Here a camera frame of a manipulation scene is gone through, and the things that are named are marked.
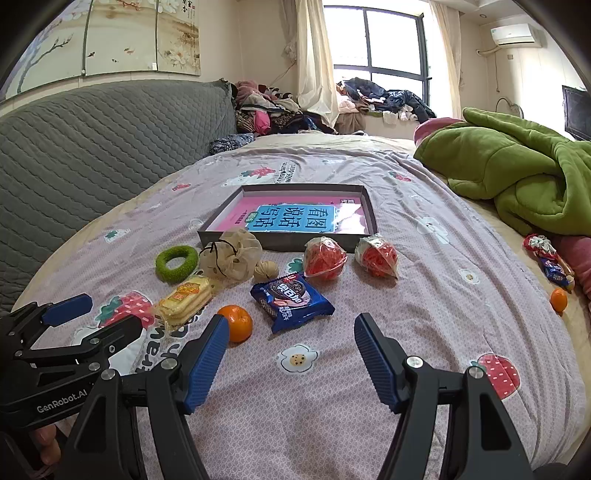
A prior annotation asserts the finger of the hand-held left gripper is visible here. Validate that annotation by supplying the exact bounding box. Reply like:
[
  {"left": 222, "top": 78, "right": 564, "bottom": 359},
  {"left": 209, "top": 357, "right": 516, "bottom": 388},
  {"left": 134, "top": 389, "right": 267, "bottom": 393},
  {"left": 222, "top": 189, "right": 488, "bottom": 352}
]
[
  {"left": 0, "top": 294, "right": 93, "bottom": 344},
  {"left": 14, "top": 316, "right": 144, "bottom": 374}
]

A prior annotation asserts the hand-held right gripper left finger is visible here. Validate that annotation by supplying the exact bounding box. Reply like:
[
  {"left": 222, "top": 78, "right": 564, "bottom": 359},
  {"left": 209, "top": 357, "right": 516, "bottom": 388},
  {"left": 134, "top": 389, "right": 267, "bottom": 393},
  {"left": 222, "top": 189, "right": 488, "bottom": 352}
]
[{"left": 62, "top": 314, "right": 230, "bottom": 480}]

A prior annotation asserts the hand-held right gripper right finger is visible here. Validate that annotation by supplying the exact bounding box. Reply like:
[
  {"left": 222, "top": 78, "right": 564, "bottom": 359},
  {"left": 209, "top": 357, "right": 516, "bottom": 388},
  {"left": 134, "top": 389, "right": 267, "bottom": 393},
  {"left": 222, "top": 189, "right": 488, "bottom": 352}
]
[{"left": 353, "top": 312, "right": 536, "bottom": 480}]

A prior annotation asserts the yellow cracker packet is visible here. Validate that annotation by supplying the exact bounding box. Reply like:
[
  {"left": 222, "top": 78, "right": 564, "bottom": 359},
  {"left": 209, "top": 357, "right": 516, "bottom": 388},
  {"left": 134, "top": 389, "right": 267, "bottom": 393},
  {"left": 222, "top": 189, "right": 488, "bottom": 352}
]
[{"left": 154, "top": 272, "right": 215, "bottom": 329}]

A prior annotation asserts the green fuzzy hair scrunchie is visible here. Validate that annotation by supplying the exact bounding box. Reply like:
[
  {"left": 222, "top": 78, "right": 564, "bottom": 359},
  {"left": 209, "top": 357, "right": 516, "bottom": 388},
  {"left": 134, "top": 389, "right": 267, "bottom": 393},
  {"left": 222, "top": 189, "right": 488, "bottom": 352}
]
[{"left": 155, "top": 246, "right": 199, "bottom": 282}]

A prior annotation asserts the beige mesh drawstring pouch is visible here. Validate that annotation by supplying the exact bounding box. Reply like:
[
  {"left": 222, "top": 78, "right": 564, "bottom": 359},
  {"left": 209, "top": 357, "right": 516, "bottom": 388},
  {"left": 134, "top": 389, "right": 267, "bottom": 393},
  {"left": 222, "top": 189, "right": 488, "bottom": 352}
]
[{"left": 198, "top": 228, "right": 264, "bottom": 281}]

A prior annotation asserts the blue cookie packet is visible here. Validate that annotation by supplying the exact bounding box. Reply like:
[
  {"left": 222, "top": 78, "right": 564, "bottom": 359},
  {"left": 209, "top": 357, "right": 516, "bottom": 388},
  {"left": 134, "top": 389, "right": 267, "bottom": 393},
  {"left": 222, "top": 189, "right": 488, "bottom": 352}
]
[{"left": 250, "top": 272, "right": 335, "bottom": 334}]

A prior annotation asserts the red snack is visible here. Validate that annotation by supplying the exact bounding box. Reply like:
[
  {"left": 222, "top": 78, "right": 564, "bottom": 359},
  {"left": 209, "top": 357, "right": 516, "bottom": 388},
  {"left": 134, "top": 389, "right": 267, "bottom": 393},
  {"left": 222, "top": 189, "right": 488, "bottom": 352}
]
[
  {"left": 355, "top": 233, "right": 400, "bottom": 279},
  {"left": 303, "top": 236, "right": 348, "bottom": 280}
]

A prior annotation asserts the shallow grey cardboard box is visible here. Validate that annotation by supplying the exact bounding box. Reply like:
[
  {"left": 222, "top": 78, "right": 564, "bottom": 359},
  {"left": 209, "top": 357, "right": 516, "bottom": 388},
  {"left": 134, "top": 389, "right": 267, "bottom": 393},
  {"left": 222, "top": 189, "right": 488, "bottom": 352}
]
[{"left": 198, "top": 183, "right": 380, "bottom": 254}]

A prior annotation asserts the person's left hand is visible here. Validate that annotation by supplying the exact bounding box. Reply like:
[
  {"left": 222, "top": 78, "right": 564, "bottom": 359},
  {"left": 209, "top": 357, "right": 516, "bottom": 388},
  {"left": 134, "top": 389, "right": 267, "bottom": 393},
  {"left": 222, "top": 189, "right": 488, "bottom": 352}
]
[{"left": 32, "top": 418, "right": 79, "bottom": 467}]

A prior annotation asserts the pink strawberry print blanket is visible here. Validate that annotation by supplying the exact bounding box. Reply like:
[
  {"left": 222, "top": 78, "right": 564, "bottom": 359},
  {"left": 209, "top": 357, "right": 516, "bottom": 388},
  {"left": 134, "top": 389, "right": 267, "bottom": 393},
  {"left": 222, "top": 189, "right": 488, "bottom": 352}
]
[{"left": 11, "top": 148, "right": 587, "bottom": 480}]

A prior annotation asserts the grey quilted headboard cover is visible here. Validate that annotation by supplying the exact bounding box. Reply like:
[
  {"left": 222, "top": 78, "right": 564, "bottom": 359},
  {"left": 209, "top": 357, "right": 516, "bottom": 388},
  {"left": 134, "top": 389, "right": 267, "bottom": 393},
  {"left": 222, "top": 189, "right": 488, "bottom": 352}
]
[{"left": 0, "top": 78, "right": 238, "bottom": 315}]

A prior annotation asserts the pink book with blue label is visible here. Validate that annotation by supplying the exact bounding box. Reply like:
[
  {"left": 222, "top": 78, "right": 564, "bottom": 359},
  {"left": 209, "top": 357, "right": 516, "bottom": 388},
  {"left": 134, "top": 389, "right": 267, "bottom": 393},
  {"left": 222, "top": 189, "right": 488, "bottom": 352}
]
[{"left": 217, "top": 193, "right": 370, "bottom": 236}]

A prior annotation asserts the blue candy packet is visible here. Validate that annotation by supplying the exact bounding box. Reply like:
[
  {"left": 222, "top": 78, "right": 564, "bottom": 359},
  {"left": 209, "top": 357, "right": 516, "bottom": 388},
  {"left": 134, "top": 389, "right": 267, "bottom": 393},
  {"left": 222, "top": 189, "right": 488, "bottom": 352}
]
[{"left": 538, "top": 256, "right": 575, "bottom": 291}]

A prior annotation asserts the dark blue floral cloth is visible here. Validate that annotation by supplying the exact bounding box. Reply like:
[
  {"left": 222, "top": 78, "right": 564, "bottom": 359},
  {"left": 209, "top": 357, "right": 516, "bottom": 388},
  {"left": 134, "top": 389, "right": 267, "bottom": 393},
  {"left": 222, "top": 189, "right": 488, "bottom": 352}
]
[{"left": 209, "top": 133, "right": 256, "bottom": 156}]

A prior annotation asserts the pink cloth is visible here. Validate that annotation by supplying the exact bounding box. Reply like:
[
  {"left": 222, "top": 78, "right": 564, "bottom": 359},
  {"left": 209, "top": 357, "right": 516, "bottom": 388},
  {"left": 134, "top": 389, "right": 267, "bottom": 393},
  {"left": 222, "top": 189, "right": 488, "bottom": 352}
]
[{"left": 556, "top": 235, "right": 591, "bottom": 282}]

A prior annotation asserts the beige bed sheet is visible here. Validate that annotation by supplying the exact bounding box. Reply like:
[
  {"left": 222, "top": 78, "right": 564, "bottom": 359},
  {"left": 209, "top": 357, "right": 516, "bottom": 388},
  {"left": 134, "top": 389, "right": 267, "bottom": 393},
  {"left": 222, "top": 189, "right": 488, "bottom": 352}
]
[{"left": 9, "top": 130, "right": 591, "bottom": 370}]

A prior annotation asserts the green fleece blanket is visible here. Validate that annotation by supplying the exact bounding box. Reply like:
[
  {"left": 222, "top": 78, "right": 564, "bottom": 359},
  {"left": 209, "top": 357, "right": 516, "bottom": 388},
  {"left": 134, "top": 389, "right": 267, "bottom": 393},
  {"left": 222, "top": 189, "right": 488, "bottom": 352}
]
[{"left": 414, "top": 107, "right": 591, "bottom": 237}]

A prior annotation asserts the pink pillow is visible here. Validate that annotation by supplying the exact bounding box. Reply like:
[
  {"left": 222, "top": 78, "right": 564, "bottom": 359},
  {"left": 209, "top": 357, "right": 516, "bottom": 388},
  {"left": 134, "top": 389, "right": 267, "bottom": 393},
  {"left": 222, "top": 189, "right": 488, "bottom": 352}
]
[{"left": 413, "top": 117, "right": 465, "bottom": 144}]

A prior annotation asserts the pile of mixed clothes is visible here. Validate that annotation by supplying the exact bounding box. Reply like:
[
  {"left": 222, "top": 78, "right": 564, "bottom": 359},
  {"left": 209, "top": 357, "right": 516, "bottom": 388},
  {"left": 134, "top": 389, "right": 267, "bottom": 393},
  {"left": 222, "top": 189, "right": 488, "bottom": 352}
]
[{"left": 231, "top": 79, "right": 338, "bottom": 137}]

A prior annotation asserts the pile of dark clothes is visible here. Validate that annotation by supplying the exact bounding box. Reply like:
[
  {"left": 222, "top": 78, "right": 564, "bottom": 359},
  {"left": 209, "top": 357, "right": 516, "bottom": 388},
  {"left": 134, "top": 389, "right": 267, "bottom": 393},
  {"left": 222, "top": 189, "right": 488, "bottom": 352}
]
[{"left": 336, "top": 76, "right": 437, "bottom": 125}]

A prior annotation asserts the wide cream curtain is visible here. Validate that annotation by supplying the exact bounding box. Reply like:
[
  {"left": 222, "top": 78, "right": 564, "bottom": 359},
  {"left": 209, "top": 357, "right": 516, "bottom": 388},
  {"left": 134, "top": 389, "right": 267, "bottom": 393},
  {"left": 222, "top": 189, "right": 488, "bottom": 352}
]
[{"left": 281, "top": 0, "right": 340, "bottom": 132}]

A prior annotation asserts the narrow cream curtain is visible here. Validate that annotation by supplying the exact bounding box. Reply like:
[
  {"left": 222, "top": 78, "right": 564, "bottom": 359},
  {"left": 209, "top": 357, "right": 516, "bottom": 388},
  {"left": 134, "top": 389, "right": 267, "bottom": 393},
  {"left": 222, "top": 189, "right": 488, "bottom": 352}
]
[{"left": 427, "top": 0, "right": 462, "bottom": 121}]

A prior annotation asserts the black flat television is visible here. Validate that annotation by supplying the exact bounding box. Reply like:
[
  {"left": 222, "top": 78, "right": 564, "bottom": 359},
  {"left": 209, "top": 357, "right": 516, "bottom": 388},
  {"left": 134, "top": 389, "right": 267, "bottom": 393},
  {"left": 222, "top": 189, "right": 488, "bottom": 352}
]
[{"left": 561, "top": 84, "right": 591, "bottom": 141}]

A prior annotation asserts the dark framed window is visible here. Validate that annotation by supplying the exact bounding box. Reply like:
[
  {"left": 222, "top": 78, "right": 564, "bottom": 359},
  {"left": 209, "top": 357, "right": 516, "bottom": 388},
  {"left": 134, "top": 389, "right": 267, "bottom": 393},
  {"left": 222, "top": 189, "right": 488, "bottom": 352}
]
[{"left": 323, "top": 4, "right": 430, "bottom": 97}]

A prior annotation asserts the white air conditioner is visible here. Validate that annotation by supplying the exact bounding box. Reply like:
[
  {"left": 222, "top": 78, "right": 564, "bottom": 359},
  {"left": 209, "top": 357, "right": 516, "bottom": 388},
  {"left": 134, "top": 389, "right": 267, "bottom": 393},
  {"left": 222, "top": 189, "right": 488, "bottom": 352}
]
[{"left": 489, "top": 23, "right": 543, "bottom": 48}]

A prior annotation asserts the floral wall painting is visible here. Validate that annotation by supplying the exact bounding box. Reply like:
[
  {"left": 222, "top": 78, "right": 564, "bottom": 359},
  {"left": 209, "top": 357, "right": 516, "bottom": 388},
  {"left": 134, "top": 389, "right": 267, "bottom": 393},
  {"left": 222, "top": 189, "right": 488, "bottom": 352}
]
[{"left": 0, "top": 0, "right": 202, "bottom": 100}]

